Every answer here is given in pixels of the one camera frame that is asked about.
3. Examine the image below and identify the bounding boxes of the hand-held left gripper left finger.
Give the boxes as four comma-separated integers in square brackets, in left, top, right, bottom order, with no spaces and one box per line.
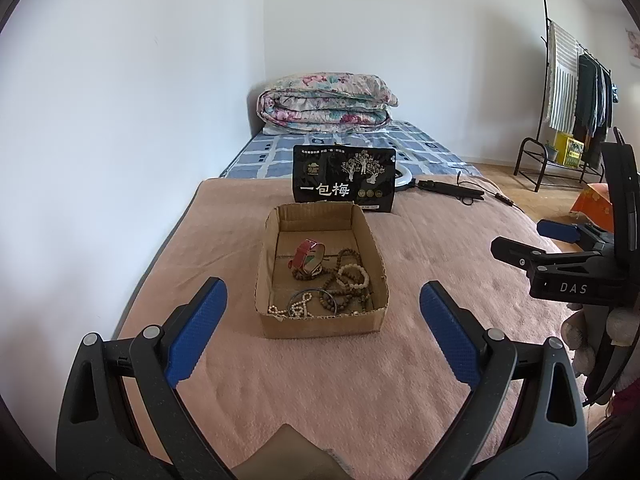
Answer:
[56,276,241,480]

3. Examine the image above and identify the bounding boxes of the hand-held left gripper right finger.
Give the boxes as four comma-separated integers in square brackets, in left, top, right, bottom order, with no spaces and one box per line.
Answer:
[415,281,589,480]

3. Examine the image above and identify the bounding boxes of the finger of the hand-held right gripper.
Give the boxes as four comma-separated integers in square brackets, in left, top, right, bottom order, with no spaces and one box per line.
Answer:
[490,236,603,281]
[537,218,613,251]

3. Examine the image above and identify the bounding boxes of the white bead bracelet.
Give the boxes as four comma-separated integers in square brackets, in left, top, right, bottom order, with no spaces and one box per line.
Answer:
[337,265,372,291]

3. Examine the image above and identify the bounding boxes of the pearl necklace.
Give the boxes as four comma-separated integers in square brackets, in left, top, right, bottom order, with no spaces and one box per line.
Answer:
[267,292,315,319]

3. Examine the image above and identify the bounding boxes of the blue bangle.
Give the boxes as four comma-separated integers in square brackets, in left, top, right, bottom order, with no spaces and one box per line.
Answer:
[287,287,332,311]

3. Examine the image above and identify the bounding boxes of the dark wooden bead bracelet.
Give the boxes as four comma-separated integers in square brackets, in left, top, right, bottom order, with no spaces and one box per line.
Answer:
[291,260,326,282]

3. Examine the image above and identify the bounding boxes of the cardboard box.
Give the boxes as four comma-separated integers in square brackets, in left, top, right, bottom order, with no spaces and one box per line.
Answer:
[254,201,390,340]

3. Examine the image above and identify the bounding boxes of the long small-bead wooden necklace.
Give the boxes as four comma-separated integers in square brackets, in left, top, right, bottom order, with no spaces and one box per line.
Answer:
[325,247,376,314]

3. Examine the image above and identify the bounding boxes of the red strap wristwatch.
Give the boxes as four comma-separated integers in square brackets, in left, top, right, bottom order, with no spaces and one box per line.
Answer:
[287,240,327,277]

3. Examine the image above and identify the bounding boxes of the person's right forearm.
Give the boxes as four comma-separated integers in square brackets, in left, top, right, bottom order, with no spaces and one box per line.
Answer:
[587,380,640,466]

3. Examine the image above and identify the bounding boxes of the person's right hand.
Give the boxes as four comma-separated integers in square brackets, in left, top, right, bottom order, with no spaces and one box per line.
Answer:
[559,305,640,397]

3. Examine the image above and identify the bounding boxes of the yellow box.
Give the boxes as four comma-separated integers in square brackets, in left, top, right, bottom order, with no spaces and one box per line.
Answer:
[555,132,587,167]

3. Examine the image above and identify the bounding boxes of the black metal clothes rack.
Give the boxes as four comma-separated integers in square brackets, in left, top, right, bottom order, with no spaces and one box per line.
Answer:
[515,0,619,192]

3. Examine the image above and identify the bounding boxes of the black folded tripod stand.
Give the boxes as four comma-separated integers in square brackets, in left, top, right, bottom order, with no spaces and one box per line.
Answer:
[416,178,486,206]

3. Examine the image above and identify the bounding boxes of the tan blanket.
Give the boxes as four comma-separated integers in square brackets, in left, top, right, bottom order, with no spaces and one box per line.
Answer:
[115,175,612,480]

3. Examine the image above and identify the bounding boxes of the dark hanging clothes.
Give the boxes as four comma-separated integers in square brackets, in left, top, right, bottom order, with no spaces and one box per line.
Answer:
[575,50,616,171]

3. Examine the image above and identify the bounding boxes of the striped hanging cloth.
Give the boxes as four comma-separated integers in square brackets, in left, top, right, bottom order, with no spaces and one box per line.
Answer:
[545,22,581,132]

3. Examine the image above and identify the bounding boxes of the black snack bag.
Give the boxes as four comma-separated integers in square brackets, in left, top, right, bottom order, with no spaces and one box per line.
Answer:
[291,144,397,213]

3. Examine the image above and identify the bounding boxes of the blue checkered bedsheet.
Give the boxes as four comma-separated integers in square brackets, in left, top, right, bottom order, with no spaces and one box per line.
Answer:
[220,120,483,182]

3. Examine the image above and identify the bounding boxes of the folded floral quilt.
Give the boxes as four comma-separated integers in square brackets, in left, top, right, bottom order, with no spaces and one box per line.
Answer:
[256,72,400,135]

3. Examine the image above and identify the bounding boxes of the thin black cable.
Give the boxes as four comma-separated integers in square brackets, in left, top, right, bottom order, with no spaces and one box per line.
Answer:
[456,170,526,213]

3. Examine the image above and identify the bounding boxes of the white ring light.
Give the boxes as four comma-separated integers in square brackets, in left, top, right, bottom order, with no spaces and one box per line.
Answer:
[392,167,419,192]

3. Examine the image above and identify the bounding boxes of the pink wall picture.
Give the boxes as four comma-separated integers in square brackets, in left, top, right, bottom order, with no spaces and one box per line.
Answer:
[625,27,640,68]

